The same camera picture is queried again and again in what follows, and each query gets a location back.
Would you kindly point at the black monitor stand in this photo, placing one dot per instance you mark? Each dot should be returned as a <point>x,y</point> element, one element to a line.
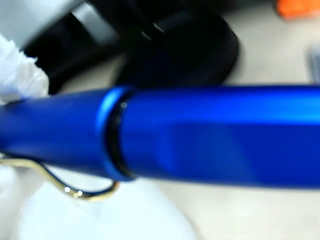
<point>187,50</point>

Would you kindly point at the orange object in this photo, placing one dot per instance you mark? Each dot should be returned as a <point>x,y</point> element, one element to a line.
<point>300,8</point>

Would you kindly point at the blue pen with gold clip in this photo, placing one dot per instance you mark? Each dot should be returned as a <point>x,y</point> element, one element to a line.
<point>200,137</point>

